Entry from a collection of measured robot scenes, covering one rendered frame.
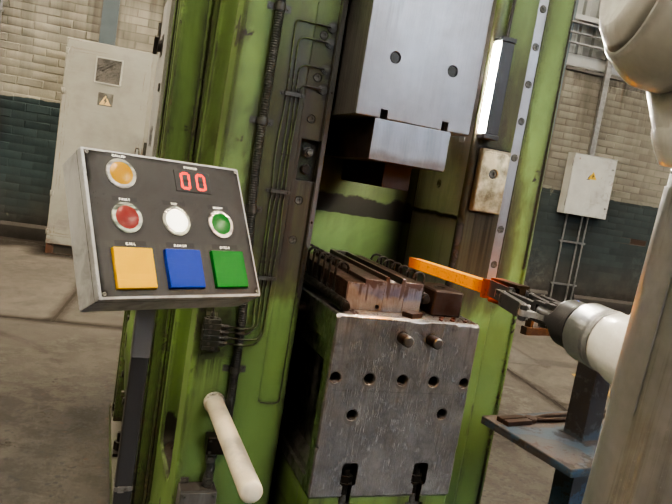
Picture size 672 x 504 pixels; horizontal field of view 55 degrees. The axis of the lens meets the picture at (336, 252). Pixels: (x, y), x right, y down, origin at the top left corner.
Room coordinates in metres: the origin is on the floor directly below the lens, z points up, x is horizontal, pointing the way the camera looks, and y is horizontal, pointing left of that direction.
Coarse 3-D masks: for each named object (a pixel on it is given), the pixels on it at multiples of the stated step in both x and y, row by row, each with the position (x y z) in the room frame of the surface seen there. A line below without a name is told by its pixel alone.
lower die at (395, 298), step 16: (336, 256) 1.87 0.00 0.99; (320, 272) 1.70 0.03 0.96; (352, 272) 1.61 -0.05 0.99; (368, 272) 1.65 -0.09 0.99; (336, 288) 1.57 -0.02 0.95; (352, 288) 1.52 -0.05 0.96; (368, 288) 1.53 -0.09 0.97; (384, 288) 1.55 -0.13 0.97; (400, 288) 1.56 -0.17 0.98; (416, 288) 1.58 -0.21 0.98; (352, 304) 1.52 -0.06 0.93; (368, 304) 1.53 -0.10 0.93; (384, 304) 1.55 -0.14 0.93; (400, 304) 1.56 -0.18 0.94; (416, 304) 1.58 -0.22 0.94
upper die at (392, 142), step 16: (336, 128) 1.75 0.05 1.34; (352, 128) 1.64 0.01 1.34; (368, 128) 1.54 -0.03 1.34; (384, 128) 1.52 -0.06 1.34; (400, 128) 1.54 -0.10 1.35; (416, 128) 1.55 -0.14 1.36; (336, 144) 1.73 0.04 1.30; (352, 144) 1.62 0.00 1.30; (368, 144) 1.52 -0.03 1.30; (384, 144) 1.52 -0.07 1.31; (400, 144) 1.54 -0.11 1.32; (416, 144) 1.55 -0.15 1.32; (432, 144) 1.57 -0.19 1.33; (448, 144) 1.58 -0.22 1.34; (368, 160) 1.64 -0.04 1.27; (384, 160) 1.53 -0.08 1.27; (400, 160) 1.54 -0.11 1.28; (416, 160) 1.55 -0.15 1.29; (432, 160) 1.57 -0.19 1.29
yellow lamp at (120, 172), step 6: (114, 162) 1.17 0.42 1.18; (120, 162) 1.18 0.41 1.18; (114, 168) 1.16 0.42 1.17; (120, 168) 1.17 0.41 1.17; (126, 168) 1.18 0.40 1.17; (114, 174) 1.16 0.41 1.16; (120, 174) 1.17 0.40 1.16; (126, 174) 1.18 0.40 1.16; (132, 174) 1.19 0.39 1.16; (120, 180) 1.16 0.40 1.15; (126, 180) 1.17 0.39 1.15
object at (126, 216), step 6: (120, 210) 1.14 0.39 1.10; (126, 210) 1.14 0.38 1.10; (132, 210) 1.15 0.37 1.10; (120, 216) 1.13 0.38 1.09; (126, 216) 1.14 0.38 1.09; (132, 216) 1.15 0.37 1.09; (138, 216) 1.16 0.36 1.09; (120, 222) 1.13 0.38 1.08; (126, 222) 1.13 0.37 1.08; (132, 222) 1.14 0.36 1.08; (138, 222) 1.15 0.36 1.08; (132, 228) 1.14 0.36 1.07
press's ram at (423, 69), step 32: (352, 0) 1.63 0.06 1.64; (384, 0) 1.50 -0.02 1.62; (416, 0) 1.53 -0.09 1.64; (448, 0) 1.56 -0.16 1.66; (480, 0) 1.59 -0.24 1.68; (352, 32) 1.59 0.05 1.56; (384, 32) 1.51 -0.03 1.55; (416, 32) 1.54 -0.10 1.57; (448, 32) 1.56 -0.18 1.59; (480, 32) 1.59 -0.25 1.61; (352, 64) 1.56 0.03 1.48; (384, 64) 1.51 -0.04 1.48; (416, 64) 1.54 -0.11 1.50; (448, 64) 1.57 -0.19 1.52; (480, 64) 1.60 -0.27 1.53; (352, 96) 1.53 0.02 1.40; (384, 96) 1.52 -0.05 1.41; (416, 96) 1.54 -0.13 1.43; (448, 96) 1.57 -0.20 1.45; (448, 128) 1.58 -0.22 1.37
